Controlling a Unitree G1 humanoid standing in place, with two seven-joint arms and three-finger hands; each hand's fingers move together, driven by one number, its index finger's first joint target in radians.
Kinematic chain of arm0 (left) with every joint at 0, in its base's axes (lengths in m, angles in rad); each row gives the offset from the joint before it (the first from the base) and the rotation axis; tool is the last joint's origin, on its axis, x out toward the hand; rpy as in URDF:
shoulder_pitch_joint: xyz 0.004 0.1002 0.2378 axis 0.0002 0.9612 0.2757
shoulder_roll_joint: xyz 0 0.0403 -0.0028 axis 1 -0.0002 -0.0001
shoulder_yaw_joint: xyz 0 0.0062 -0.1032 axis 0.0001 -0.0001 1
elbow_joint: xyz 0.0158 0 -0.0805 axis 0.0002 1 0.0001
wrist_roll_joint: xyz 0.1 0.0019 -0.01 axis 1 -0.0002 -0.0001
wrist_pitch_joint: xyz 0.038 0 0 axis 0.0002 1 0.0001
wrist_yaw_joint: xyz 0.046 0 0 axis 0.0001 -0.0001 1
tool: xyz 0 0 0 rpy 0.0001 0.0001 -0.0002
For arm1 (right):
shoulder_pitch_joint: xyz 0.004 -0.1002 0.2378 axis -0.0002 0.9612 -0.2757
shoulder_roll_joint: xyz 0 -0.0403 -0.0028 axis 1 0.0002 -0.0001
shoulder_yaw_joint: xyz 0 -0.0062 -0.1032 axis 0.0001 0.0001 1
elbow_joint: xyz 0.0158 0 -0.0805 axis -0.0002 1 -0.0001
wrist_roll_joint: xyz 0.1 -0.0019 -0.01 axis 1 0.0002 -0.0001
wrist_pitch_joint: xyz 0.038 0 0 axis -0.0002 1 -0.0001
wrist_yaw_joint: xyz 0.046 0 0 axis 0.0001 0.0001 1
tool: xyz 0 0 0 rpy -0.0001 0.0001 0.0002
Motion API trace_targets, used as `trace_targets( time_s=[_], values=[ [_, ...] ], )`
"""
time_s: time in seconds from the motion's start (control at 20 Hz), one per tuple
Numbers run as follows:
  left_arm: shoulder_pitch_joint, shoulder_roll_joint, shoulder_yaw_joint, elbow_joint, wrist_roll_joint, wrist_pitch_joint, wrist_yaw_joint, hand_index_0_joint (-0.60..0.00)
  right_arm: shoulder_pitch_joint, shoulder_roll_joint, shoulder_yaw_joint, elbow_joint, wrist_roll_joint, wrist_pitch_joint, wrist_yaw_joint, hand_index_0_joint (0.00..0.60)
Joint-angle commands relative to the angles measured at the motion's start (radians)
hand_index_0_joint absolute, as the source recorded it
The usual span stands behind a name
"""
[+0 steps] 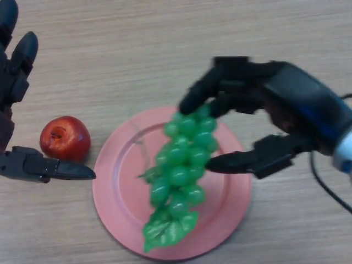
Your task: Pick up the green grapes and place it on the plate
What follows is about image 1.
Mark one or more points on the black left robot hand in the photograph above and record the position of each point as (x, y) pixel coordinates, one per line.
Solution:
(19, 77)

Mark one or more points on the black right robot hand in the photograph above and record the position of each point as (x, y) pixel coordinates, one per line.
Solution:
(297, 93)

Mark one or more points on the green grape bunch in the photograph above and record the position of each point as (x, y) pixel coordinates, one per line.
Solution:
(178, 170)

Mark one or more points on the pink round plate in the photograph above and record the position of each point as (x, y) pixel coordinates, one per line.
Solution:
(118, 192)

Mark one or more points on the red apple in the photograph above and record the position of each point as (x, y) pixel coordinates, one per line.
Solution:
(67, 137)

